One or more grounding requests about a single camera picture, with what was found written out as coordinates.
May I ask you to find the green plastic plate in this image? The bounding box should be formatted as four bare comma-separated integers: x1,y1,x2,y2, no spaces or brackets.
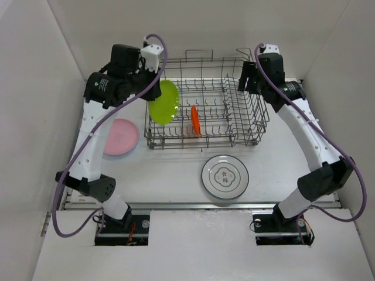
148,80,180,126

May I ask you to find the pink plastic plate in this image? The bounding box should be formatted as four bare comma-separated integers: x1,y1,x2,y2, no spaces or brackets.
104,118,139,156

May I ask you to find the white plate with grey pattern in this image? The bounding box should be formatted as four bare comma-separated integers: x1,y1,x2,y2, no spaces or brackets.
201,155,250,200

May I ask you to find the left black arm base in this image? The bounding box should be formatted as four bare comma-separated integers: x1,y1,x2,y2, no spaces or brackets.
93,212,150,246

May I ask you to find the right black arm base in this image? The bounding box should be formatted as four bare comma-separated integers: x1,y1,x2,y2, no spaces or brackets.
249,213,315,246

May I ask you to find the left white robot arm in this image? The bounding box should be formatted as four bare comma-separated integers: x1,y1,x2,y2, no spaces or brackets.
56,43,165,232

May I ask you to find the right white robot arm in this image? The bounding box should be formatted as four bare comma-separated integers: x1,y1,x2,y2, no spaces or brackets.
238,53,353,231

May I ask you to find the orange plastic plate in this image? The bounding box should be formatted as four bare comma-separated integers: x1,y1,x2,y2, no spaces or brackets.
190,105,202,138

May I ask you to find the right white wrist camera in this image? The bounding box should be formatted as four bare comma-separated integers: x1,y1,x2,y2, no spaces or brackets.
260,43,280,54

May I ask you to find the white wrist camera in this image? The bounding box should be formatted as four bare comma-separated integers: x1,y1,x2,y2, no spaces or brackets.
140,44,164,73
260,43,280,54

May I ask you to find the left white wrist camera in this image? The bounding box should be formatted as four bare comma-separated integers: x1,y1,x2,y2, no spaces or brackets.
140,44,164,73

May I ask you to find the grey wire dish rack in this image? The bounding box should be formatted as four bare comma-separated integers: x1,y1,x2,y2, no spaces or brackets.
144,48,269,149

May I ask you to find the aluminium rail across table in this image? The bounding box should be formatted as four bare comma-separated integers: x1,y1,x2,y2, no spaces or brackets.
60,201,342,211

